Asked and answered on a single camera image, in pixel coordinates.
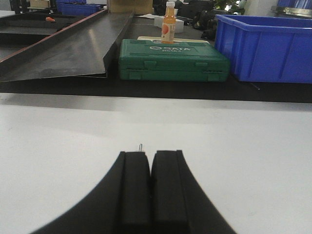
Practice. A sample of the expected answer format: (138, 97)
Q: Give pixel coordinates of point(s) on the large blue plastic bin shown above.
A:
(266, 49)

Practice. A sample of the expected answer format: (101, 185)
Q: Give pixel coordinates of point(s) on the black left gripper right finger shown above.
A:
(180, 206)

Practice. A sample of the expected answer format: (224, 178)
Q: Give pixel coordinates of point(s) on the black metal conveyor divider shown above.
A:
(85, 48)

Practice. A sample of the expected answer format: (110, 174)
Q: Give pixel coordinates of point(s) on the orange juice bottle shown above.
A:
(168, 24)

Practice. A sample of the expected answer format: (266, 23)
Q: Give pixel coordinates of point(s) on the blue crate far left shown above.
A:
(78, 9)

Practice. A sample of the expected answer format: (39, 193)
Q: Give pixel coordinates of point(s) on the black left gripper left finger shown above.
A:
(119, 204)

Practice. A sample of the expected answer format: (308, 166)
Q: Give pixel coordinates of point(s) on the white foam block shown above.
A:
(179, 24)

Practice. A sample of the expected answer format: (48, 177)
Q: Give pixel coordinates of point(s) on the orange handled tool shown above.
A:
(50, 19)

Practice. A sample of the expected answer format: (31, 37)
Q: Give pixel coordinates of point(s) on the green SATA tool case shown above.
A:
(153, 60)

